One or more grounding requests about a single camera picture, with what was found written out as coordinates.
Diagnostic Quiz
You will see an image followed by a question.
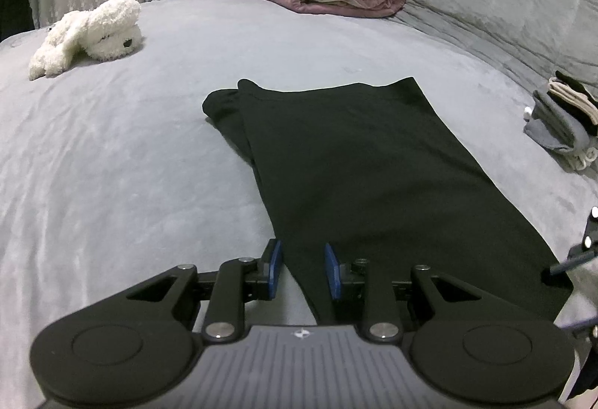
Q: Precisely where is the black t-shirt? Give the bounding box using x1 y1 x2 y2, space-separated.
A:
203 78 573 324

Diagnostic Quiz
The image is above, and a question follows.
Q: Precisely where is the grey cloth at right edge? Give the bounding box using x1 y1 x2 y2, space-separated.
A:
523 90 592 156

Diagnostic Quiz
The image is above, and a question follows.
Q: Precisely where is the cream folded garment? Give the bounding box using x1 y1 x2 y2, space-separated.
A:
546 76 598 172

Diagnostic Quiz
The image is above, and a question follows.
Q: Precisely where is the black garment on pile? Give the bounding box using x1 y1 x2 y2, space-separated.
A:
555 71 598 106

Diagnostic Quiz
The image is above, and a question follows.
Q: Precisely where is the white plush dog toy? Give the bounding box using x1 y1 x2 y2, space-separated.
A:
28 0 142 81

